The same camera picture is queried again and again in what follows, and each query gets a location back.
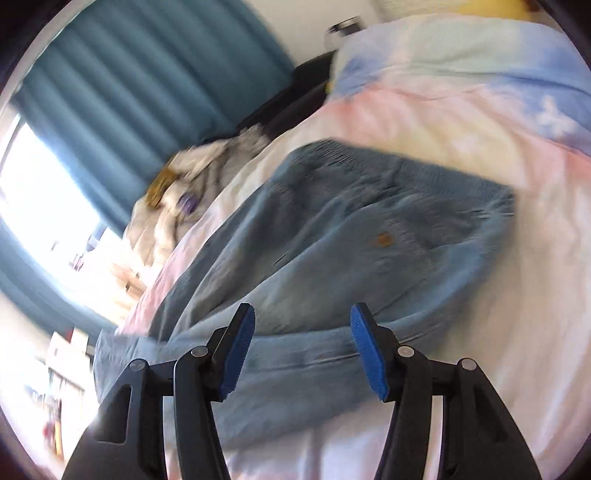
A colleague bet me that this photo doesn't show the mustard yellow garment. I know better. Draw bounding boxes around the mustard yellow garment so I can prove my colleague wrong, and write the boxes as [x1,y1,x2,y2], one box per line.
[145,165,179,209]

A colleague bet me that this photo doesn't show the cream puffer jacket pile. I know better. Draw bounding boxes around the cream puffer jacket pile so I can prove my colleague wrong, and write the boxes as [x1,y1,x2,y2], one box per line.
[124,125,270,269]

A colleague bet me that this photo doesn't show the teal curtain right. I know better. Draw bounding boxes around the teal curtain right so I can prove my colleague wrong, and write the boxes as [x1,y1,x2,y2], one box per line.
[12,1,294,232]

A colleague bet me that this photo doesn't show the black sofa chair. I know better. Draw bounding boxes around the black sofa chair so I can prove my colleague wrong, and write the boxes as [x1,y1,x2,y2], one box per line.
[204,50,335,143]

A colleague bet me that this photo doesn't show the blue denim jeans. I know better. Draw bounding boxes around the blue denim jeans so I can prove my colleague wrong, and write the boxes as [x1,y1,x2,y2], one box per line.
[94,140,515,449]

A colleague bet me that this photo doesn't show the pastel pillow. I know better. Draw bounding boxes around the pastel pillow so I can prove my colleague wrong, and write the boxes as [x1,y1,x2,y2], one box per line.
[329,14,590,153]

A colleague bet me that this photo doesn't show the yellow plush toy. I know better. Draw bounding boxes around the yellow plush toy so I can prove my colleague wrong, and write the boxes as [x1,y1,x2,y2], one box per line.
[445,0,541,21]

